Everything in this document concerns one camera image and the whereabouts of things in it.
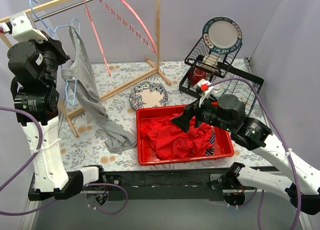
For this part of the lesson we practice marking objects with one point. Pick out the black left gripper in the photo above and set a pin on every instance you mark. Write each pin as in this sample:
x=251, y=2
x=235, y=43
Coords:
x=60, y=53

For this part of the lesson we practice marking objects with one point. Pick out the thin pink wire hanger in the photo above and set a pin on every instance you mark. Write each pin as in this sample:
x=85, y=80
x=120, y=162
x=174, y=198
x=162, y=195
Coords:
x=97, y=37

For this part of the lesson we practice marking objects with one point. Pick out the thick pink plastic hanger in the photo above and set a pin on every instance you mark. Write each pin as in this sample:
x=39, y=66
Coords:
x=142, y=32

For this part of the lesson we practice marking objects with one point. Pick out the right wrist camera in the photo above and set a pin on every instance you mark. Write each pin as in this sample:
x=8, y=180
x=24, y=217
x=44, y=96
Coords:
x=204, y=89

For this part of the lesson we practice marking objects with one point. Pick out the red tank top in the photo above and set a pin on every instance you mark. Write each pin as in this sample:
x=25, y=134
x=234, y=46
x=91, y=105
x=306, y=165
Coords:
x=170, y=142

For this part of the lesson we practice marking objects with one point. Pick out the red plastic tray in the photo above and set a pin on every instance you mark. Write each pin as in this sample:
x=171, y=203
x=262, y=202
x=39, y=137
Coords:
x=222, y=145

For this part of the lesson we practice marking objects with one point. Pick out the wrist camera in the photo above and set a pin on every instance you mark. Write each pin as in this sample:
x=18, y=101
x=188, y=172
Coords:
x=204, y=89
x=22, y=28

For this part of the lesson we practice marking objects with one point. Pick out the blue floral plate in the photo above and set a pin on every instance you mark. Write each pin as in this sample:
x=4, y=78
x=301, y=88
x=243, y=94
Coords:
x=148, y=95

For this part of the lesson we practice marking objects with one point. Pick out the floral table mat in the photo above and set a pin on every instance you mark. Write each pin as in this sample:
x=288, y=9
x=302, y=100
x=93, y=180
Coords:
x=90, y=149

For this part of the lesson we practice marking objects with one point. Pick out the grey tank top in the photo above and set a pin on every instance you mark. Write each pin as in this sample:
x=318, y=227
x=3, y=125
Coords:
x=80, y=78

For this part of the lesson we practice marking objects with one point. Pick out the black wire dish rack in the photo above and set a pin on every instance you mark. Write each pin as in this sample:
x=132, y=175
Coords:
x=230, y=69

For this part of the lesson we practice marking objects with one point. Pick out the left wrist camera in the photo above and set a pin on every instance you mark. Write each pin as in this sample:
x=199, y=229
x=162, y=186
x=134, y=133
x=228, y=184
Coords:
x=22, y=28

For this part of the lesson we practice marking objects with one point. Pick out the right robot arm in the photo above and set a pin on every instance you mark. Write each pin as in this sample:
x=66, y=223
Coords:
x=299, y=183

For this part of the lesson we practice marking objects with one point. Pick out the green rimmed white plate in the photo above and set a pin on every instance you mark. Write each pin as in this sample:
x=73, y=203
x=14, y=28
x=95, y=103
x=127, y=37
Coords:
x=222, y=35

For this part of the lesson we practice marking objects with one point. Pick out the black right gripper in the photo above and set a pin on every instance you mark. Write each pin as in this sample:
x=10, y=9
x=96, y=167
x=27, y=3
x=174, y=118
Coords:
x=189, y=114

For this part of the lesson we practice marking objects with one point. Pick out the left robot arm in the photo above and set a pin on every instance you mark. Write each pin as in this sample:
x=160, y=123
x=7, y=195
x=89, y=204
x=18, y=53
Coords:
x=34, y=64

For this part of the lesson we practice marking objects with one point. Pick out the blue wire hanger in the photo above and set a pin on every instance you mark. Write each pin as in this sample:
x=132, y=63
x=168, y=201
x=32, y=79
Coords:
x=61, y=54

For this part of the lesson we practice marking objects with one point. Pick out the black base frame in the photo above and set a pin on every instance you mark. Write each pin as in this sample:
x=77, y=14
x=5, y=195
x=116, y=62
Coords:
x=176, y=185

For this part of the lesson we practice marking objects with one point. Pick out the cream ceramic cup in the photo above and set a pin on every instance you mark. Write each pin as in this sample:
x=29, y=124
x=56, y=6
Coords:
x=210, y=61

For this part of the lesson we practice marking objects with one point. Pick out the red bowl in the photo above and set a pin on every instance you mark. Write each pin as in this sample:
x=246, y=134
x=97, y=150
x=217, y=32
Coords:
x=196, y=75

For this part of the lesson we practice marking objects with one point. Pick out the blue white small bowl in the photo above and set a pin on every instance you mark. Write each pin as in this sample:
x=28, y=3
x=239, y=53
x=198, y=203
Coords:
x=218, y=90

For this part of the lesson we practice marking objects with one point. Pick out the black white striped tank top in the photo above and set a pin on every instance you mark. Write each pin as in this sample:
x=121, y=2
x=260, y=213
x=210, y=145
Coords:
x=212, y=140

